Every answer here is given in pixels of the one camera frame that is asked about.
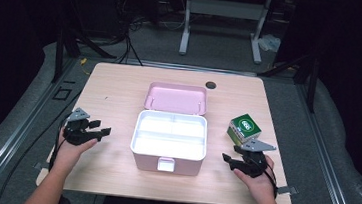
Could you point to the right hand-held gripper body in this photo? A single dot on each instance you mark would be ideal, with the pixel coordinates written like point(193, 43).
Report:
point(253, 164)

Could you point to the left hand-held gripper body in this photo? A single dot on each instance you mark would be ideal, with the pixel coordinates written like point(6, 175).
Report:
point(77, 132)

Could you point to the green and white carton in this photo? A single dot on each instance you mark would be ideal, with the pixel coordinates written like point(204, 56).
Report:
point(245, 125)

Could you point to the pink storage box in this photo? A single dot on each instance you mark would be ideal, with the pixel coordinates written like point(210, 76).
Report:
point(175, 100)

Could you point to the person's right hand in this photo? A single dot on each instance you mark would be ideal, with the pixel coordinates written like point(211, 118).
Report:
point(261, 186)

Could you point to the person's left hand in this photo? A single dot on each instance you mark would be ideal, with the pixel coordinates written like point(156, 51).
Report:
point(67, 154)

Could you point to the yellow plug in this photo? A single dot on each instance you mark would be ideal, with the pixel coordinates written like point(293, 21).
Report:
point(83, 61)

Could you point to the black metal stand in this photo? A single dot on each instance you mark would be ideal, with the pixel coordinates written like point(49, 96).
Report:
point(60, 57)
point(311, 84)

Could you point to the clear plastic bag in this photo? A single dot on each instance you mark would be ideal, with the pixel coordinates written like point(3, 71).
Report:
point(270, 43)

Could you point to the grey metal table bracket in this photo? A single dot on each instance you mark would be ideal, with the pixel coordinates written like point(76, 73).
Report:
point(287, 190)

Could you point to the grey metal floor rail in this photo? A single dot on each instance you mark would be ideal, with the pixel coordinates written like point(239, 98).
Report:
point(327, 163)
point(8, 139)

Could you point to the white metal desk frame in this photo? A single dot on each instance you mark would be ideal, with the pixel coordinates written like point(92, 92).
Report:
point(226, 9)

